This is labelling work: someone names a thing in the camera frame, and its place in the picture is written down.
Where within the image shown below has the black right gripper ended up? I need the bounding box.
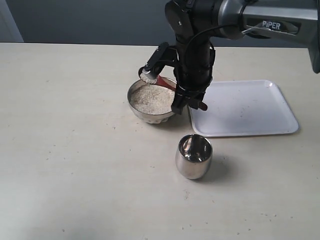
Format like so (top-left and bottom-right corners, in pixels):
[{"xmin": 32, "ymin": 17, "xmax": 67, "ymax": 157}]
[{"xmin": 139, "ymin": 37, "xmax": 216, "ymax": 115}]

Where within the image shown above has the brown wooden spoon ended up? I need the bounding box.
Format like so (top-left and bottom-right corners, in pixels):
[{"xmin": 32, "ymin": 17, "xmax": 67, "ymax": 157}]
[{"xmin": 144, "ymin": 73, "xmax": 211, "ymax": 111}]

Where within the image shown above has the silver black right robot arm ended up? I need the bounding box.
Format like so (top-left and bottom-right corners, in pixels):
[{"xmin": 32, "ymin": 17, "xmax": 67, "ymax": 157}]
[{"xmin": 138, "ymin": 0, "xmax": 320, "ymax": 114}]

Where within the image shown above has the steel bowl of rice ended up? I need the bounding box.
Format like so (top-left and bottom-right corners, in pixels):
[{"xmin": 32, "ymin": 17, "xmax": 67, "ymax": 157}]
[{"xmin": 127, "ymin": 80, "xmax": 175, "ymax": 124}]

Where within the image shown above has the shiny steel cup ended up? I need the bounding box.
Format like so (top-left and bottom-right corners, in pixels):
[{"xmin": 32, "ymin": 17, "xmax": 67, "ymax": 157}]
[{"xmin": 175, "ymin": 134, "xmax": 213, "ymax": 180}]

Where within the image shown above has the white rectangular tray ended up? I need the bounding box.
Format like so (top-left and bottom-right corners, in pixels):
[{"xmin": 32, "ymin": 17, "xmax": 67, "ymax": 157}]
[{"xmin": 189, "ymin": 80, "xmax": 299, "ymax": 138}]

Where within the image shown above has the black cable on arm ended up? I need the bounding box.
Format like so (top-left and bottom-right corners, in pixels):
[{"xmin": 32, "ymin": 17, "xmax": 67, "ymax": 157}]
[{"xmin": 183, "ymin": 23, "xmax": 241, "ymax": 83}]

